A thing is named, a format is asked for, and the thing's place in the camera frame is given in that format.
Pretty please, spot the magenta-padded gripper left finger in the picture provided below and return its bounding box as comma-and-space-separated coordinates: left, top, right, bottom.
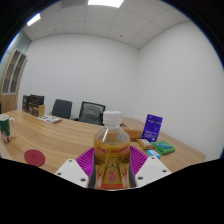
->
54, 147, 96, 189

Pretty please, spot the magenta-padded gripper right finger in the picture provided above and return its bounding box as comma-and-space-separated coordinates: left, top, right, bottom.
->
128, 145, 173, 189

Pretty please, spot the orange drink bottle white cap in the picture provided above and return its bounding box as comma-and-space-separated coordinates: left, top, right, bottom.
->
93, 110, 132, 190

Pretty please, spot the small blue pack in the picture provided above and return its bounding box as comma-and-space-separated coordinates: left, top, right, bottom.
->
145, 149, 162, 159

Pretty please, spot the tan flat pack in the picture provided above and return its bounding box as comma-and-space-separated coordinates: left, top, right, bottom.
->
136, 138, 155, 151

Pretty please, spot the green flat pack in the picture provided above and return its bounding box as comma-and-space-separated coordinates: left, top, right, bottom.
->
150, 140, 176, 156

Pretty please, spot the purple upright box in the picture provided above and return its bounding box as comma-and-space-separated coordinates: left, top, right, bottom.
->
141, 113, 164, 143

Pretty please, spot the black mesh office chair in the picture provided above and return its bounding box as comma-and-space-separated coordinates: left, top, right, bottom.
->
73, 100, 107, 126

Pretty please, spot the flat round red coaster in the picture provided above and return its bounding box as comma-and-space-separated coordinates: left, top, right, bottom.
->
23, 148, 47, 168

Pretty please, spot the white and green booklet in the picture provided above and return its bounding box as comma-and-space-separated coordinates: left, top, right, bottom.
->
37, 114, 63, 124

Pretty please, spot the dark grey office chair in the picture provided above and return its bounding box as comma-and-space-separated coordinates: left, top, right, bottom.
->
49, 98, 74, 120

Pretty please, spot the brown and black carton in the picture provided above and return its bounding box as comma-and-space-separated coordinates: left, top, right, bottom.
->
27, 102, 46, 118

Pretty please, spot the black flat carton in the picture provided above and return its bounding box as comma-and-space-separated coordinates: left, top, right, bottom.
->
29, 94, 46, 107

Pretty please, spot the tall dark carton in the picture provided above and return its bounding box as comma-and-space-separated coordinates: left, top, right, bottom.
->
21, 94, 30, 112

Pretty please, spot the green and white mug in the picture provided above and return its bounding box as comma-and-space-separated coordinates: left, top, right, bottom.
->
0, 113, 17, 144

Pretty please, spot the wooden glass-door cabinet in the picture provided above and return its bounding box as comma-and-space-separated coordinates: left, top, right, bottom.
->
0, 48, 29, 114

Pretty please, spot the small square ceiling light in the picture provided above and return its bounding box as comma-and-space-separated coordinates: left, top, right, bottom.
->
26, 12, 42, 28

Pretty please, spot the large square ceiling light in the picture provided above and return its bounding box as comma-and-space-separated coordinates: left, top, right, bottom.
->
87, 0, 125, 9

